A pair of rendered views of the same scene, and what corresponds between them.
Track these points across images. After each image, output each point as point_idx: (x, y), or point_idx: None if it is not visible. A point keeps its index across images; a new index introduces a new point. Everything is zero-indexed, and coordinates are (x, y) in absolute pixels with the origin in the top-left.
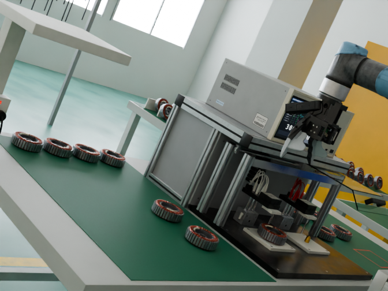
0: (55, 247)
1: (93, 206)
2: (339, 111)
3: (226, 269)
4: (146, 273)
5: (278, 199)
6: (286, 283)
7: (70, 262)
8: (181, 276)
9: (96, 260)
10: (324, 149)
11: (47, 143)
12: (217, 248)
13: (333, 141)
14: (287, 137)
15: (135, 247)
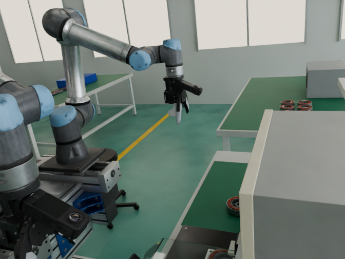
0: (242, 152)
1: None
2: (166, 81)
3: (206, 202)
4: (216, 166)
5: (236, 239)
6: (174, 231)
7: (231, 151)
8: (209, 177)
9: (230, 158)
10: (170, 109)
11: None
12: (229, 217)
13: (165, 100)
14: (188, 102)
15: (237, 173)
